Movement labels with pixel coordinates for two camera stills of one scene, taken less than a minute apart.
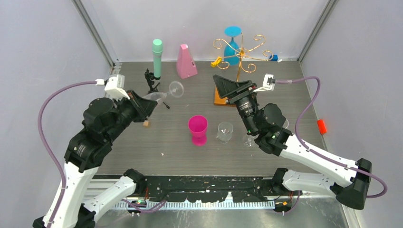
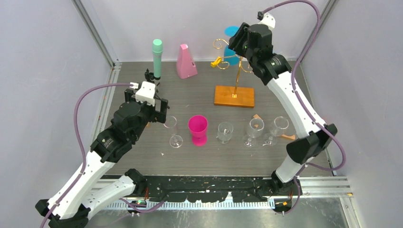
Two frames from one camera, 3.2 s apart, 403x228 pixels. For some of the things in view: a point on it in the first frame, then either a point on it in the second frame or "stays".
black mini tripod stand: x=150 y=77 stays
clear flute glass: x=176 y=90 → x=175 y=141
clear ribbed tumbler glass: x=225 y=129 stays
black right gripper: x=225 y=87 → x=234 y=42
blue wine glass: x=231 y=51 stays
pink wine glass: x=198 y=125 stays
